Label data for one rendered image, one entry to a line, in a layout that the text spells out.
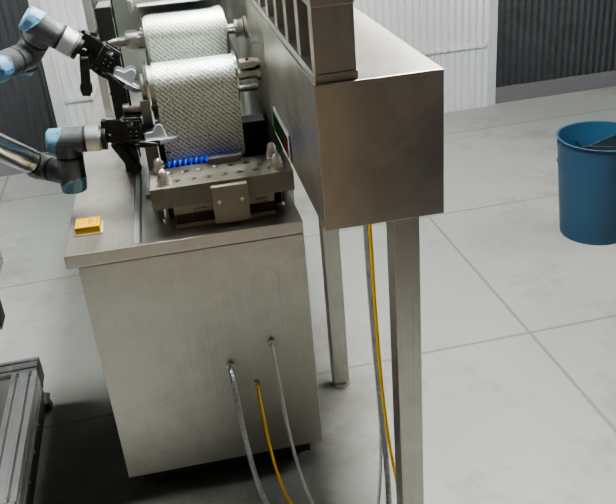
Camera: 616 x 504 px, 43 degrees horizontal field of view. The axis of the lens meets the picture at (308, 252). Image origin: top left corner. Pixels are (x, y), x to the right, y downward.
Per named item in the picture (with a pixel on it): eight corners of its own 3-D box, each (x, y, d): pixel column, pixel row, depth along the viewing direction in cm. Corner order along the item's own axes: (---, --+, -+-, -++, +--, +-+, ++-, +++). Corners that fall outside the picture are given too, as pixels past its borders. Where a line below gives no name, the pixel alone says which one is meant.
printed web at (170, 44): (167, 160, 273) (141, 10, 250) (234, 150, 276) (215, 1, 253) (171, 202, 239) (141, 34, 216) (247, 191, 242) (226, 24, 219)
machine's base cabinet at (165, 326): (136, 202, 476) (108, 61, 436) (241, 187, 484) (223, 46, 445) (132, 501, 254) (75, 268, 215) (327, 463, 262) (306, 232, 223)
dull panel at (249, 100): (215, 41, 441) (209, -4, 430) (221, 40, 442) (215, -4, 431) (275, 186, 245) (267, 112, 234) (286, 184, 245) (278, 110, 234)
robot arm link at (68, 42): (53, 52, 217) (56, 46, 225) (69, 61, 219) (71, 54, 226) (66, 28, 215) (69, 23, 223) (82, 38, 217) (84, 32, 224)
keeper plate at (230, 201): (215, 221, 223) (210, 185, 218) (250, 216, 224) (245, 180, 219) (216, 225, 221) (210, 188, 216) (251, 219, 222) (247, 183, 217)
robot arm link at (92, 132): (87, 154, 224) (89, 147, 232) (103, 153, 225) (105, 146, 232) (83, 129, 221) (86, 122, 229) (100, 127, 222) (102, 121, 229)
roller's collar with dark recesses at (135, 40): (128, 49, 250) (124, 29, 247) (147, 47, 251) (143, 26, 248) (128, 53, 244) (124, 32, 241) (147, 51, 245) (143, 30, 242)
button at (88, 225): (77, 226, 230) (75, 218, 229) (102, 222, 231) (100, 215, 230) (76, 236, 224) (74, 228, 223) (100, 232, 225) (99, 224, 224)
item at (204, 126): (167, 163, 234) (156, 102, 225) (245, 152, 237) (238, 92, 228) (167, 163, 233) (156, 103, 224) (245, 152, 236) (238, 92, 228)
